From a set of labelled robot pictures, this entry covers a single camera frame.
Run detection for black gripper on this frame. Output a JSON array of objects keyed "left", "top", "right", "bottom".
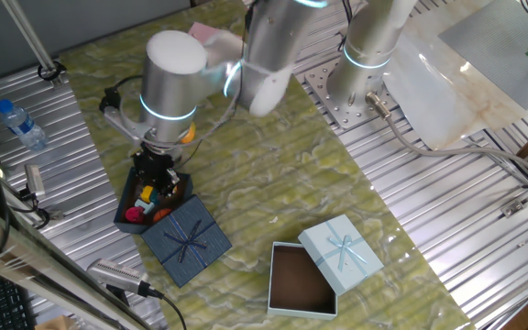
[{"left": 131, "top": 148, "right": 182, "bottom": 196}]

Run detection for yellow teal clear brick stack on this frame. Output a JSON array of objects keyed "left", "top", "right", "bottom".
[{"left": 138, "top": 184, "right": 160, "bottom": 204}]

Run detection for yellow toy mango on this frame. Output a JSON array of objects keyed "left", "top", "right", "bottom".
[{"left": 180, "top": 120, "right": 197, "bottom": 145}]

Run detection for dark blue gift box base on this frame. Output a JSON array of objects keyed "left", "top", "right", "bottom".
[{"left": 113, "top": 167, "right": 194, "bottom": 236}]

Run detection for dark blue ribboned box lid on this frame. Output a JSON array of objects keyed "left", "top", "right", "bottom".
[{"left": 140, "top": 194, "right": 234, "bottom": 289}]

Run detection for pink ribboned gift box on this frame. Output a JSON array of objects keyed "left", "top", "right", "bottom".
[{"left": 187, "top": 21, "right": 223, "bottom": 46}]

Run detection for light blue gift box base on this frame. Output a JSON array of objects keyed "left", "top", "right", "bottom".
[{"left": 267, "top": 241, "right": 339, "bottom": 321}]

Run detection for light blue ribboned box lid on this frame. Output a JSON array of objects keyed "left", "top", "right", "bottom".
[{"left": 297, "top": 214, "right": 385, "bottom": 297}]

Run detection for orange toy basketball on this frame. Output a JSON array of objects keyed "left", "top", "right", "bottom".
[{"left": 152, "top": 207, "right": 174, "bottom": 224}]

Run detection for pink translucent plastic toy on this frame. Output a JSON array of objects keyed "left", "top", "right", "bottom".
[{"left": 124, "top": 205, "right": 147, "bottom": 225}]

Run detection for green marble pattern mat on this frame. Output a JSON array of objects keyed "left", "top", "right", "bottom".
[{"left": 57, "top": 0, "right": 476, "bottom": 330}]

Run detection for clear plastic water bottle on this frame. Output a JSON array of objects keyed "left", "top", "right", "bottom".
[{"left": 0, "top": 98, "right": 49, "bottom": 152}]

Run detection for silver robot mounting plate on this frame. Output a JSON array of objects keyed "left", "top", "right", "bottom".
[{"left": 303, "top": 57, "right": 401, "bottom": 130}]

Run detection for grey metal stand pole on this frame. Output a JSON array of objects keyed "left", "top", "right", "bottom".
[{"left": 0, "top": 0, "right": 66, "bottom": 88}]

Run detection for grey studded baseplate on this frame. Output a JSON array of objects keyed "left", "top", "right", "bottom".
[{"left": 437, "top": 0, "right": 528, "bottom": 111}]

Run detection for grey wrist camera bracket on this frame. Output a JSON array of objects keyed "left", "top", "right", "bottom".
[{"left": 102, "top": 108, "right": 153, "bottom": 148}]

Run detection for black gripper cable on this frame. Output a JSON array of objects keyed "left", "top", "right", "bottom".
[{"left": 98, "top": 6, "right": 252, "bottom": 171}]

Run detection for silver ribbed camera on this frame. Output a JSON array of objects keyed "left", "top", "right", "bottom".
[{"left": 86, "top": 258, "right": 151, "bottom": 297}]

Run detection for black camera cable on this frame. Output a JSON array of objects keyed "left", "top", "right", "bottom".
[{"left": 139, "top": 281, "right": 188, "bottom": 330}]

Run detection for aluminium frame rail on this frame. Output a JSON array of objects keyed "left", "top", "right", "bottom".
[{"left": 0, "top": 194, "right": 155, "bottom": 330}]

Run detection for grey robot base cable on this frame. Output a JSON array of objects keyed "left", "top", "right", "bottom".
[{"left": 365, "top": 90, "right": 528, "bottom": 184}]

